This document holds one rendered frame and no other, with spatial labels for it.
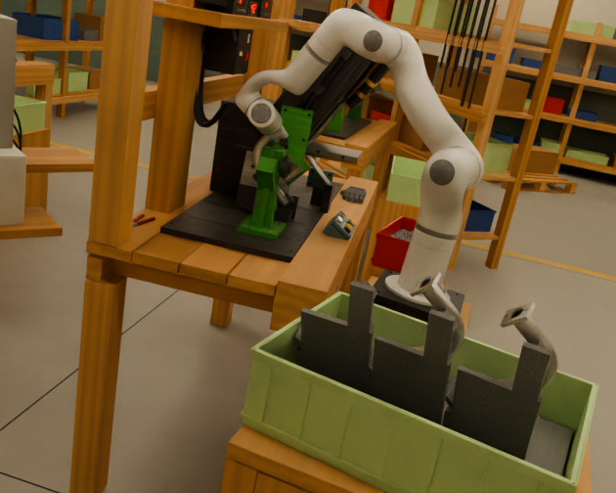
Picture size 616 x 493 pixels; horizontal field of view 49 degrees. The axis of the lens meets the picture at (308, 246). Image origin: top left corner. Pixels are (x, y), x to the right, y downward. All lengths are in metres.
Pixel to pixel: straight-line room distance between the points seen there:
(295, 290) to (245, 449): 0.60
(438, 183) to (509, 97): 3.41
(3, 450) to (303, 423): 1.51
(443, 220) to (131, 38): 0.93
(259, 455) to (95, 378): 0.93
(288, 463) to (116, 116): 1.02
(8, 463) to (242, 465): 1.35
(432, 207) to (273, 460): 0.83
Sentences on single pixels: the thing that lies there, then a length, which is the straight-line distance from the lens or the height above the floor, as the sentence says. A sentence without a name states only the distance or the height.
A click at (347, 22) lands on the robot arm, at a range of 1.96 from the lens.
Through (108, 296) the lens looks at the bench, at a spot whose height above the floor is 0.72.
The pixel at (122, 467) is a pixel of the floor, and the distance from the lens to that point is 2.55.
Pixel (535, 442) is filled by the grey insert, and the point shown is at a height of 0.85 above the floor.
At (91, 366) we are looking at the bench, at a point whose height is 0.49.
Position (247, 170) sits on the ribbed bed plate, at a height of 1.03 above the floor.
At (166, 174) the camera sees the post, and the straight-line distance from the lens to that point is 2.27.
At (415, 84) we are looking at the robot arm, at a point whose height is 1.46.
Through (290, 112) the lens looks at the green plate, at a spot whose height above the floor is 1.26.
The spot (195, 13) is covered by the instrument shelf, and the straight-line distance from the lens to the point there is 2.09.
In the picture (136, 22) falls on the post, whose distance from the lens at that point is 1.84.
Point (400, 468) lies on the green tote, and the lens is 1.28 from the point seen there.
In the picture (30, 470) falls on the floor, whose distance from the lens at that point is 2.55.
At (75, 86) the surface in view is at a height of 0.32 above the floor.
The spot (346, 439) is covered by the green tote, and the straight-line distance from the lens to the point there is 1.30.
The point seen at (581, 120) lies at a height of 0.83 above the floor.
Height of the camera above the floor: 1.58
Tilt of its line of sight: 19 degrees down
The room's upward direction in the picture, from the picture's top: 11 degrees clockwise
